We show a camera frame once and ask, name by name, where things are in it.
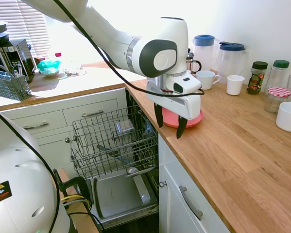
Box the glass jar red checkered lid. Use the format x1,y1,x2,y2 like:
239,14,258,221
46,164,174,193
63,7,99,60
263,86,291,115

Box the white kitchen cabinet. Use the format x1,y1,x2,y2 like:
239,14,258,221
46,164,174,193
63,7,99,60
157,133,233,233
0,87,129,195

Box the dark jar black lid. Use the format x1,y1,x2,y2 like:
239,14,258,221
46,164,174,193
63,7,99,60
246,61,269,95

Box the clear plastic container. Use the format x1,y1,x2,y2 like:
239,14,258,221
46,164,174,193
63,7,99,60
112,118,135,141

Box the black clamp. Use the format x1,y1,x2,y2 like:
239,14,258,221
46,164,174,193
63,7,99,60
53,168,92,212

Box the white ceramic bowl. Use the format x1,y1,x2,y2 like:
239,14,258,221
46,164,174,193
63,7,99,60
275,101,291,133

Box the pink round plate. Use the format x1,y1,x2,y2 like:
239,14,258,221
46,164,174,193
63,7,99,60
161,106,205,129

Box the clear bottle green lid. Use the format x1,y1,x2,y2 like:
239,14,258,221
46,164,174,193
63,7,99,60
265,60,291,98

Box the silver drawer handle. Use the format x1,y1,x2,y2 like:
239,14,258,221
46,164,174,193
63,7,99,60
81,110,104,118
22,122,50,130
179,185,204,221

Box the small white cup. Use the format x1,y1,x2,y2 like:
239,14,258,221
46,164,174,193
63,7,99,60
226,74,245,96

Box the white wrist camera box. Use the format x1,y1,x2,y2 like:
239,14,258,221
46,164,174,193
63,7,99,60
165,72,202,96

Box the white mug with handle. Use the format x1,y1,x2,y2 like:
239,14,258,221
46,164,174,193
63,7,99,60
195,70,221,91

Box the silver black microwave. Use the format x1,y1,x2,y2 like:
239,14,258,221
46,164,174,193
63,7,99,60
0,38,36,82

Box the clear pitcher light blue lid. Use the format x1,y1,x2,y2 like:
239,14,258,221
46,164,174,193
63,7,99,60
191,34,221,73

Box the black camera cable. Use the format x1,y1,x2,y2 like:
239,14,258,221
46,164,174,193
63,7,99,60
0,0,205,233

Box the white window blinds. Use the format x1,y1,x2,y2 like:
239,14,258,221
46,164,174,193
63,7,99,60
0,0,50,59

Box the grey wire dishwasher rack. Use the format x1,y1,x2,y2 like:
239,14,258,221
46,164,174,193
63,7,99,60
69,105,159,180

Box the wooden mounting board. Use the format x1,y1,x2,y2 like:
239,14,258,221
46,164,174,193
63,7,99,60
55,168,100,233

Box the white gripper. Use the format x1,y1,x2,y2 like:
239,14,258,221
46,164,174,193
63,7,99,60
146,80,202,140

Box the green lidded food container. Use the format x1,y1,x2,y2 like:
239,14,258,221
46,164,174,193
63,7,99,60
37,59,62,78

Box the yellow cable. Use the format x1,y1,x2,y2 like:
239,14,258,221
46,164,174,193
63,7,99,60
62,195,91,207

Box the open dishwasher door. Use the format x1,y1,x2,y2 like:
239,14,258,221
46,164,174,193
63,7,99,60
86,167,160,230

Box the glass french press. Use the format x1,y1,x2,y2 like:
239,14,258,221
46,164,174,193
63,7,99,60
186,48,202,75

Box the grey cutlery basket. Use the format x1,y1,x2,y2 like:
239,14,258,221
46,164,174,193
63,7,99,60
0,70,32,102

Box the clear pitcher dark blue lid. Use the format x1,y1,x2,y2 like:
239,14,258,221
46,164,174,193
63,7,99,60
217,41,248,84

